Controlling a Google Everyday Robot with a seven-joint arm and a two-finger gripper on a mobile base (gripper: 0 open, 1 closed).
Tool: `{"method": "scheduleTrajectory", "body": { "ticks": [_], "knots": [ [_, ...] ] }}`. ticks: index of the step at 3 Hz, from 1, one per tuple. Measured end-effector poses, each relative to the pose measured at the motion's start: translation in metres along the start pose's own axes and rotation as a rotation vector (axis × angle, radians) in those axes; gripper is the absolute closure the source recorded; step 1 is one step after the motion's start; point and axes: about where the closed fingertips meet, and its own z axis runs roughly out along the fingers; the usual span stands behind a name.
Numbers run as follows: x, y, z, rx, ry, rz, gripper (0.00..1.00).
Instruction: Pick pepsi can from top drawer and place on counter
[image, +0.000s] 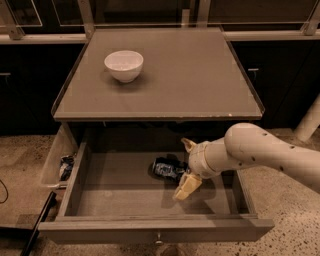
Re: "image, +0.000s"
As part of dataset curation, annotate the clear plastic side bin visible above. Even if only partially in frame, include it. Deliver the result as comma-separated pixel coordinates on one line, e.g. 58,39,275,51
41,125,78,190

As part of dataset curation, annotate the metal railing frame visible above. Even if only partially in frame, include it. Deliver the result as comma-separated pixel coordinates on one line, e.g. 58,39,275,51
0,0,320,43

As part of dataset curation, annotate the white ceramic bowl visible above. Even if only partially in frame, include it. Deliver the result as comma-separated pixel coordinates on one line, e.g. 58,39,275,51
104,50,144,83

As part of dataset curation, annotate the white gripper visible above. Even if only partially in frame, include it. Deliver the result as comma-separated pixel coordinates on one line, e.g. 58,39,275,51
173,138,219,200

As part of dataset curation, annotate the metal drawer knob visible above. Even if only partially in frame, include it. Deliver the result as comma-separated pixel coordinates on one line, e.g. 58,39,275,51
155,233,163,245

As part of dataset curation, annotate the black cable on floor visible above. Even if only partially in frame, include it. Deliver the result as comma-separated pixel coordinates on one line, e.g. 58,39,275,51
0,179,10,205

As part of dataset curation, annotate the dark cabinet handle left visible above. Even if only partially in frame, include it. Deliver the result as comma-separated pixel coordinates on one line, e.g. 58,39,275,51
0,72,11,77

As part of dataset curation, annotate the blue pepsi can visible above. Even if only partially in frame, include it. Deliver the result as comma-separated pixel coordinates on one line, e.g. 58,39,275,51
152,157,188,182

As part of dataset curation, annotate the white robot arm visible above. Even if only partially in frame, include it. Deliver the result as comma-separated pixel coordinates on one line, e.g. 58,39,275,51
173,123,320,200

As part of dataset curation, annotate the grey cabinet counter unit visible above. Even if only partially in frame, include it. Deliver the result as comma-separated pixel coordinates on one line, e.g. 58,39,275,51
50,27,266,154

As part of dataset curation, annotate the blue crumpled snack bag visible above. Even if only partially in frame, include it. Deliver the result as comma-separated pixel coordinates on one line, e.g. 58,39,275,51
59,155,74,181

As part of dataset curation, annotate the black bar on floor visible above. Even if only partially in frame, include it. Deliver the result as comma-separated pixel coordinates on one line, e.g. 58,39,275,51
20,191,57,256

